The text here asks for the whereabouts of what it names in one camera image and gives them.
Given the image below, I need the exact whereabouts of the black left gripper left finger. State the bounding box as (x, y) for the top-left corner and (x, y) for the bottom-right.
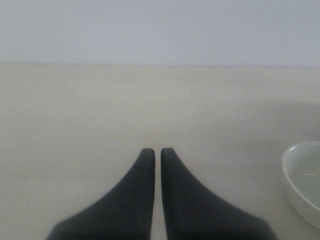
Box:
(47, 148), (156, 240)

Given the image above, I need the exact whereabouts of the white ceramic bowl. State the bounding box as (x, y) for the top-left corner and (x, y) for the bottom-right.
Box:
(281, 141), (320, 229)

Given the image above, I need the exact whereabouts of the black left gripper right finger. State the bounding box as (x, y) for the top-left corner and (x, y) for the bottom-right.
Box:
(160, 147), (277, 240)

